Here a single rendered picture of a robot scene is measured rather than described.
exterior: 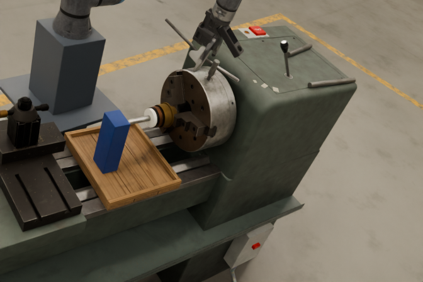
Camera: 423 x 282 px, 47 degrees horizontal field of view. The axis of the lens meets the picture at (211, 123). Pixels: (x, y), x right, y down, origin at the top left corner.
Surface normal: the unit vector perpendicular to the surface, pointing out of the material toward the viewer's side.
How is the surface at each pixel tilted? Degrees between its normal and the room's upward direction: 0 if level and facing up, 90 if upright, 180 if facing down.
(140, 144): 0
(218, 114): 56
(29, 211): 0
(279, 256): 0
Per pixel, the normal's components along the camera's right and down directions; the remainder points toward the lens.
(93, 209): 0.32, -0.75
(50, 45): -0.66, 0.27
